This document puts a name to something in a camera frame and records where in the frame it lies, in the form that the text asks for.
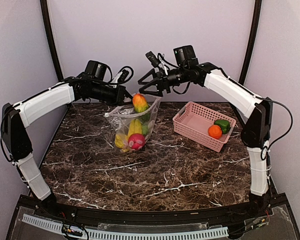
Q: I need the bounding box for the green toy pepper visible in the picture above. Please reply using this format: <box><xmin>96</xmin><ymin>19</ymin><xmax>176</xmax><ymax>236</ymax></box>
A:
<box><xmin>214</xmin><ymin>119</ymin><xmax>231</xmax><ymax>135</ymax></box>

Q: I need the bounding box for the white slotted cable duct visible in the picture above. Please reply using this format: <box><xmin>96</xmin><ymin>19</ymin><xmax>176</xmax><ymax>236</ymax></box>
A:
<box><xmin>22</xmin><ymin>214</ymin><xmax>229</xmax><ymax>240</ymax></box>

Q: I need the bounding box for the black front rail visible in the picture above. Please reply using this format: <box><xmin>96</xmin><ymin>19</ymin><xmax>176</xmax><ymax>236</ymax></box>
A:
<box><xmin>12</xmin><ymin>193</ymin><xmax>300</xmax><ymax>239</ymax></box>

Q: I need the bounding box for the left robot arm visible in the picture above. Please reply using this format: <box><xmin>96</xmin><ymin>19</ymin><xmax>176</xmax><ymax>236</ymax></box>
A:
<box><xmin>0</xmin><ymin>60</ymin><xmax>134</xmax><ymax>218</ymax></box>

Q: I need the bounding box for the pink plastic basket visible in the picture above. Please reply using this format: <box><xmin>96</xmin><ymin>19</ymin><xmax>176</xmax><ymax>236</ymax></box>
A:
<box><xmin>172</xmin><ymin>101</ymin><xmax>237</xmax><ymax>153</ymax></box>

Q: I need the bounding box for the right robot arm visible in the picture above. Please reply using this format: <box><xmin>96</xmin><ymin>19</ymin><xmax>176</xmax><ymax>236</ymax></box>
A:
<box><xmin>138</xmin><ymin>45</ymin><xmax>276</xmax><ymax>196</ymax></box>

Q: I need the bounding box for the red toy apple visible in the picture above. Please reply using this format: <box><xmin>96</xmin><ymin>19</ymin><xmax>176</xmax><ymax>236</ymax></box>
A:
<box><xmin>128</xmin><ymin>133</ymin><xmax>146</xmax><ymax>150</ymax></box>

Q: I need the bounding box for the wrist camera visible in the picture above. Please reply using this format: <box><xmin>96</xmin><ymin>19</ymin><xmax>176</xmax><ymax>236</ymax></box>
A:
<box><xmin>145</xmin><ymin>51</ymin><xmax>170</xmax><ymax>75</ymax></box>
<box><xmin>109</xmin><ymin>65</ymin><xmax>134</xmax><ymax>88</ymax></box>

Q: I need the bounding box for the orange green toy mango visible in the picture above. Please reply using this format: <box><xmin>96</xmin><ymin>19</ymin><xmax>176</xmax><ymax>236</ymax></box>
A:
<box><xmin>132</xmin><ymin>93</ymin><xmax>150</xmax><ymax>114</ymax></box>

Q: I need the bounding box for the black frame post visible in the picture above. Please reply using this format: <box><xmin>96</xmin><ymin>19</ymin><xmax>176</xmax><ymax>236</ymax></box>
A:
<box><xmin>238</xmin><ymin>0</ymin><xmax>262</xmax><ymax>85</ymax></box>
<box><xmin>40</xmin><ymin>0</ymin><xmax>64</xmax><ymax>81</ymax></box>

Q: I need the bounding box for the clear zip top bag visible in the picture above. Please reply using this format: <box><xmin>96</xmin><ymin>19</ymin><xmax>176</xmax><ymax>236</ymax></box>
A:
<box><xmin>104</xmin><ymin>93</ymin><xmax>162</xmax><ymax>154</ymax></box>

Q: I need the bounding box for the green toy watermelon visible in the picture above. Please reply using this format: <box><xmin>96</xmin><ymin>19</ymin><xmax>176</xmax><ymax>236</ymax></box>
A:
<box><xmin>141</xmin><ymin>123</ymin><xmax>149</xmax><ymax>136</ymax></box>

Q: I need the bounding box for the yellow toy banana bunch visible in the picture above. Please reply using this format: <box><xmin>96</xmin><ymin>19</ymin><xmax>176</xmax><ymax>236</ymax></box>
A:
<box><xmin>127</xmin><ymin>118</ymin><xmax>142</xmax><ymax>137</ymax></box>

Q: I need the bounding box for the right black frame post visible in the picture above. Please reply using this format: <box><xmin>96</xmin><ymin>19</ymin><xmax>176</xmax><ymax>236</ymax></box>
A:
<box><xmin>238</xmin><ymin>0</ymin><xmax>262</xmax><ymax>85</ymax></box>

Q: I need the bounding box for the yellow toy pear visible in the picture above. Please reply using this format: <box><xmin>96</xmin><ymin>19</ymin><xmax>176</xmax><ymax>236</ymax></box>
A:
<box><xmin>114</xmin><ymin>133</ymin><xmax>128</xmax><ymax>150</ymax></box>

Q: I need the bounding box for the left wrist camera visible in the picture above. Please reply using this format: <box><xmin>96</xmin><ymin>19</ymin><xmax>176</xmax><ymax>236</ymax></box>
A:
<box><xmin>109</xmin><ymin>65</ymin><xmax>134</xmax><ymax>88</ymax></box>

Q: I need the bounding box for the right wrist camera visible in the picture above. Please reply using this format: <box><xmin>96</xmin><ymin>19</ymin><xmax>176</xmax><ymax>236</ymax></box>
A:
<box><xmin>145</xmin><ymin>51</ymin><xmax>170</xmax><ymax>75</ymax></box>

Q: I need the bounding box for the left black frame post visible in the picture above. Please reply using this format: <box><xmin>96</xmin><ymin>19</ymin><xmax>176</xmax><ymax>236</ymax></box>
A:
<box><xmin>40</xmin><ymin>0</ymin><xmax>64</xmax><ymax>81</ymax></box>

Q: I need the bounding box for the orange toy orange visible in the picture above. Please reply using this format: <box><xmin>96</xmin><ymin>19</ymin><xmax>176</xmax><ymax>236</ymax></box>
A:
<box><xmin>208</xmin><ymin>124</ymin><xmax>223</xmax><ymax>140</ymax></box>

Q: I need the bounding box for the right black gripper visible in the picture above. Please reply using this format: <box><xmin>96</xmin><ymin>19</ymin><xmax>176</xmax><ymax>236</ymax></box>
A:
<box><xmin>138</xmin><ymin>65</ymin><xmax>188</xmax><ymax>96</ymax></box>

